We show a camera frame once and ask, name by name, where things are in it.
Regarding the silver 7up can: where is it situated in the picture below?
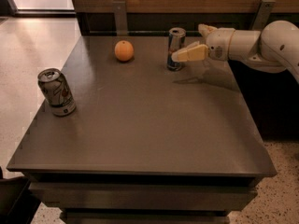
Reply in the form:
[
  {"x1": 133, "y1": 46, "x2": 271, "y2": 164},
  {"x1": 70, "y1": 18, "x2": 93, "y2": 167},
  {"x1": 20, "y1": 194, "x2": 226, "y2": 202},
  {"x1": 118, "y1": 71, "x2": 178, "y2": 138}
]
[{"x1": 37, "y1": 68, "x2": 76, "y2": 117}]

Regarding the right metal bracket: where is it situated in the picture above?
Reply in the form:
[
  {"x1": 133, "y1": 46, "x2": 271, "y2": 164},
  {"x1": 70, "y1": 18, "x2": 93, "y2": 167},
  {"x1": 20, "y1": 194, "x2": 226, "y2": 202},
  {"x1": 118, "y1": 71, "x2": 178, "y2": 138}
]
[{"x1": 250, "y1": 0, "x2": 276, "y2": 31}]

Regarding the dark object bottom left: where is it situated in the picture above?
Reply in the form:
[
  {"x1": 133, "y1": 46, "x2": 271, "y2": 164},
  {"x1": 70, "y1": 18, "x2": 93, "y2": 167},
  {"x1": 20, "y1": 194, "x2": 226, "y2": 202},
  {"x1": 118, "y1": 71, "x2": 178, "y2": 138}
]
[{"x1": 0, "y1": 168, "x2": 40, "y2": 224}]

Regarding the red bull can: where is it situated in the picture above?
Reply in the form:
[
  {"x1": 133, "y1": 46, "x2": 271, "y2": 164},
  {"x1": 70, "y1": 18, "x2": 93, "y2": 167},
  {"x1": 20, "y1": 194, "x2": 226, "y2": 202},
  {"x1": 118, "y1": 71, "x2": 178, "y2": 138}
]
[{"x1": 167, "y1": 27, "x2": 186, "y2": 71}]

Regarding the metal bracket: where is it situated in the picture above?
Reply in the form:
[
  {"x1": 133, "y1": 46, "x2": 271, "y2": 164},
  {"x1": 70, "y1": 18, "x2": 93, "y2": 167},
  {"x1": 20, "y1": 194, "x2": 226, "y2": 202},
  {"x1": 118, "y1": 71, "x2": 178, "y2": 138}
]
[
  {"x1": 113, "y1": 1, "x2": 128, "y2": 36},
  {"x1": 250, "y1": 0, "x2": 276, "y2": 31}
]

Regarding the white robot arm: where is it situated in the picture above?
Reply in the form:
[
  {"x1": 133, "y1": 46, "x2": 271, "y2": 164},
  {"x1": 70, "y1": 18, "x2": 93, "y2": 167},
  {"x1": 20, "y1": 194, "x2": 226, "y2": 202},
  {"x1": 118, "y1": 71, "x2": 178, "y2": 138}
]
[{"x1": 171, "y1": 21, "x2": 299, "y2": 83}]

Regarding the left metal bracket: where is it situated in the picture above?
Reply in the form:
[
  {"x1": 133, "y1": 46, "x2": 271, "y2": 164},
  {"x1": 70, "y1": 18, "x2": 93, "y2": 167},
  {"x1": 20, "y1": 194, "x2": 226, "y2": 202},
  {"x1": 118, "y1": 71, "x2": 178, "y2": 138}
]
[{"x1": 113, "y1": 1, "x2": 128, "y2": 36}]

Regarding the orange fruit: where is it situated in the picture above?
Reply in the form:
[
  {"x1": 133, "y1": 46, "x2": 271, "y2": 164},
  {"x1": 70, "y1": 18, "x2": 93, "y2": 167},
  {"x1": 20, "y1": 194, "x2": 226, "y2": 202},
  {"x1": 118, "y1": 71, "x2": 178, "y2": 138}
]
[{"x1": 114, "y1": 40, "x2": 134, "y2": 62}]

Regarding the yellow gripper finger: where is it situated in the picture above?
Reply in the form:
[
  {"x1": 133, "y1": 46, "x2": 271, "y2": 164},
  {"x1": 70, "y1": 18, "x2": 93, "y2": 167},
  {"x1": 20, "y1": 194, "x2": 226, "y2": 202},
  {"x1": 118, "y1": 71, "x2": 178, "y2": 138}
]
[
  {"x1": 171, "y1": 42, "x2": 208, "y2": 63},
  {"x1": 198, "y1": 23, "x2": 217, "y2": 37}
]

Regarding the grey table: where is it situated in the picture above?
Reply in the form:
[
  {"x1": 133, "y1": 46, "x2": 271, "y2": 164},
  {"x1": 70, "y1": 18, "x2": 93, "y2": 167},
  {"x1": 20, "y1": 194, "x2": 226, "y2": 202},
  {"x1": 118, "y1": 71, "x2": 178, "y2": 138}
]
[{"x1": 7, "y1": 36, "x2": 276, "y2": 224}]

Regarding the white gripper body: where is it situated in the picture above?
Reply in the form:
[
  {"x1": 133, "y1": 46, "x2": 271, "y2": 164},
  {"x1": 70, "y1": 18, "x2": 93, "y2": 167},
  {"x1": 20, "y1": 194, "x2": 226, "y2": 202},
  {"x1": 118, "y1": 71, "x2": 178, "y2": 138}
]
[{"x1": 206, "y1": 28, "x2": 235, "y2": 61}]

